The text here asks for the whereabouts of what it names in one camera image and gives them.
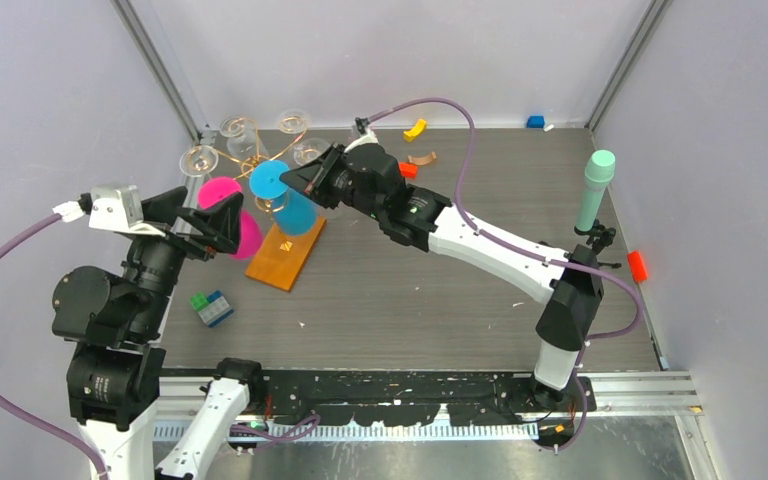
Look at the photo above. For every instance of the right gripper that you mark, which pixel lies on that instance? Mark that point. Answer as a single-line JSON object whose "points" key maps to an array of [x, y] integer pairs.
{"points": [[313, 178]]}

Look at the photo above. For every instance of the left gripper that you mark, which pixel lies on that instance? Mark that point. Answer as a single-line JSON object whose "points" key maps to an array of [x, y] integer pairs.
{"points": [[221, 223]]}

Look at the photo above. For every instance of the clear wine glass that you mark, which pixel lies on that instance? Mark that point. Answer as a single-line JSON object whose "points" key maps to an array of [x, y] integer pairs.
{"points": [[293, 122], [309, 149], [199, 161], [241, 135]]}

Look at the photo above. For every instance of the blue plastic wine glass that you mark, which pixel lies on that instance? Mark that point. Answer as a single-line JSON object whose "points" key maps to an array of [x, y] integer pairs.
{"points": [[294, 214]]}

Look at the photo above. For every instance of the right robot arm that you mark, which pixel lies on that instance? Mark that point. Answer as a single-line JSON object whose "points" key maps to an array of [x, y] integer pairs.
{"points": [[570, 293]]}

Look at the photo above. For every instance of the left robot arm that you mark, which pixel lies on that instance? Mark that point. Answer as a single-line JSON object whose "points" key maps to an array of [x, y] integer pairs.
{"points": [[114, 320]]}

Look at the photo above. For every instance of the orange wooden rack base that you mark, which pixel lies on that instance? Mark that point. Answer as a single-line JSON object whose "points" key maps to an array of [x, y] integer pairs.
{"points": [[281, 258]]}

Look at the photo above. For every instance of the green blue toy bricks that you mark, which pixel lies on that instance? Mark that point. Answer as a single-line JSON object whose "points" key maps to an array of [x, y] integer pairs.
{"points": [[212, 309]]}

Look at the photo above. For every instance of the tan arch block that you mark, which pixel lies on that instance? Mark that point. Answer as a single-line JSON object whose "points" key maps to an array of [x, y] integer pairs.
{"points": [[424, 160]]}

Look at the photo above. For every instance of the yellow curved block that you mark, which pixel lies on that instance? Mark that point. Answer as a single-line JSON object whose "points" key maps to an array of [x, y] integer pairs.
{"points": [[412, 134]]}

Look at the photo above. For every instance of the blue block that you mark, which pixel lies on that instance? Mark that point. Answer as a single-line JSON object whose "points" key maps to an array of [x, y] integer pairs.
{"points": [[536, 122]]}

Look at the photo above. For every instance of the mint green microphone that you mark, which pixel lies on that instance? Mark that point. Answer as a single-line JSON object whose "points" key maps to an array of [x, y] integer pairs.
{"points": [[599, 172]]}

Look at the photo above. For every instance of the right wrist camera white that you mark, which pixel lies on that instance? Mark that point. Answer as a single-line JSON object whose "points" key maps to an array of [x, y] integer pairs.
{"points": [[367, 137]]}

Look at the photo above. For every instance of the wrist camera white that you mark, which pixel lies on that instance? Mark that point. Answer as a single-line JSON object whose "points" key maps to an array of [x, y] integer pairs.
{"points": [[367, 137], [117, 208]]}

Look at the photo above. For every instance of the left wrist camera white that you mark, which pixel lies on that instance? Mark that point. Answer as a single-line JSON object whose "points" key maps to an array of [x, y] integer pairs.
{"points": [[117, 208]]}

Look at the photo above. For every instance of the gold wire glass rack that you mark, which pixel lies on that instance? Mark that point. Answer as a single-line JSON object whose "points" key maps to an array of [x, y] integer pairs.
{"points": [[247, 166]]}

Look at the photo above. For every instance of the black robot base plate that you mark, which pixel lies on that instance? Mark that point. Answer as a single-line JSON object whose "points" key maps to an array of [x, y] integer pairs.
{"points": [[367, 399]]}

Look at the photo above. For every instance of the orange red block by wall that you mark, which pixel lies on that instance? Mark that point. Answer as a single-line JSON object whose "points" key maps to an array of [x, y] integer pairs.
{"points": [[637, 266]]}

